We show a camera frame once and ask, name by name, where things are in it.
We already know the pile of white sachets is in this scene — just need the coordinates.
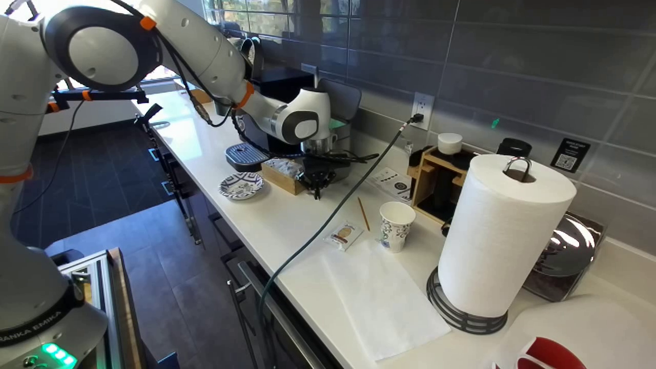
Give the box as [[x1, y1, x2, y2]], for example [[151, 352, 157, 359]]
[[231, 176, 256, 195], [265, 155, 308, 178]]

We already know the metal cabinet handle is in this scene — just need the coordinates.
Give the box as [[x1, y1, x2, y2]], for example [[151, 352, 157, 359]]
[[231, 277, 256, 298]]

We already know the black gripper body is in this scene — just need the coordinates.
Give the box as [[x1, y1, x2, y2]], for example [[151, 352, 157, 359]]
[[300, 145, 360, 190]]

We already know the blue and white patterned bowl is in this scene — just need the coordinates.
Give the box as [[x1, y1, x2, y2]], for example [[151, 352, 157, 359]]
[[217, 170, 266, 202]]

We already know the black wire towel holder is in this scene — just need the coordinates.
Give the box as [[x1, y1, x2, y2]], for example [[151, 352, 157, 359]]
[[425, 153, 535, 339]]

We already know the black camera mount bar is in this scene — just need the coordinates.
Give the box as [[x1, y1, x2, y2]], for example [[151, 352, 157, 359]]
[[40, 84, 153, 119]]

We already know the black cable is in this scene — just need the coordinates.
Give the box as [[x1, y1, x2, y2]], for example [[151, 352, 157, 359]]
[[254, 110, 427, 369]]

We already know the red and white object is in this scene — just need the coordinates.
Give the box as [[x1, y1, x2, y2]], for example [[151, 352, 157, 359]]
[[515, 333, 589, 369]]

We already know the aluminium extrusion frame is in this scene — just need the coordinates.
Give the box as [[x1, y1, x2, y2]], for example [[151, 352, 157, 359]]
[[56, 248, 115, 369]]

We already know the wooden board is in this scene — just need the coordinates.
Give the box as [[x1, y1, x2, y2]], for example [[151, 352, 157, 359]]
[[108, 246, 145, 369]]

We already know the white wall outlet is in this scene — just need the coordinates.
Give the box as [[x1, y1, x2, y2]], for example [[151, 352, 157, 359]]
[[411, 90, 437, 132]]

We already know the wooden sachet box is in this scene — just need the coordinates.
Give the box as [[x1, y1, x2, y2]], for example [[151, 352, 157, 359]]
[[260, 155, 308, 197]]

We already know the white printed leaflet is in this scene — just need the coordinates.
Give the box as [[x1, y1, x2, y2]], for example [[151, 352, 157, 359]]
[[371, 167, 415, 202]]

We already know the small white jar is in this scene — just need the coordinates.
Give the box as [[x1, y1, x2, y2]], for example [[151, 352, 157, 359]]
[[436, 132, 465, 157]]

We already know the black coffee machine with screen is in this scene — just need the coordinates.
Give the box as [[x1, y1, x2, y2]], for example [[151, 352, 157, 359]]
[[253, 63, 320, 98]]

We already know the wooden countertop organizer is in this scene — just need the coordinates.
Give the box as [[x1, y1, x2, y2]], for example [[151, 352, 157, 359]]
[[407, 143, 482, 226]]

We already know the black QR code sign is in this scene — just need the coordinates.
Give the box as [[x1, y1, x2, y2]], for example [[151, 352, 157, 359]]
[[548, 135, 592, 174]]

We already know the stainless steel lidded bin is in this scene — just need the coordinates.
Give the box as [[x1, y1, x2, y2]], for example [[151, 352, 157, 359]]
[[314, 75, 366, 186]]

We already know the patterned white paper cup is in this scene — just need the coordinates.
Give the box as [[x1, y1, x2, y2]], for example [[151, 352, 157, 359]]
[[377, 198, 418, 254]]

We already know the wooden stir stick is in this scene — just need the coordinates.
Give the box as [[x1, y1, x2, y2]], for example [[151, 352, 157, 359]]
[[355, 195, 373, 234]]

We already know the white paper towel roll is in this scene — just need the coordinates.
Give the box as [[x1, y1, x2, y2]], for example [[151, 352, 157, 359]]
[[437, 151, 580, 320]]

